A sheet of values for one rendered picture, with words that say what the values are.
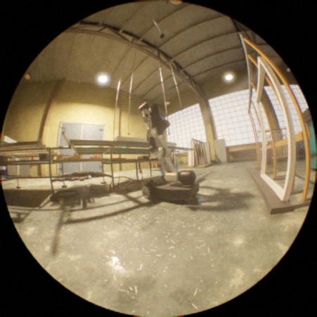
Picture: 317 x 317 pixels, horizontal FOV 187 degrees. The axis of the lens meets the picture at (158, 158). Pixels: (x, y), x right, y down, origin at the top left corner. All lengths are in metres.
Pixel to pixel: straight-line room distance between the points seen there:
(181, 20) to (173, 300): 8.64
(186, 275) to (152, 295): 0.17
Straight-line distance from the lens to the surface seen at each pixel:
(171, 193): 1.10
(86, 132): 8.35
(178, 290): 0.49
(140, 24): 8.01
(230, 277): 0.54
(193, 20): 8.37
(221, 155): 8.31
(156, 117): 1.51
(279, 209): 1.00
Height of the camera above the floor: 0.48
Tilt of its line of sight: 2 degrees up
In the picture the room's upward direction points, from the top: 4 degrees counter-clockwise
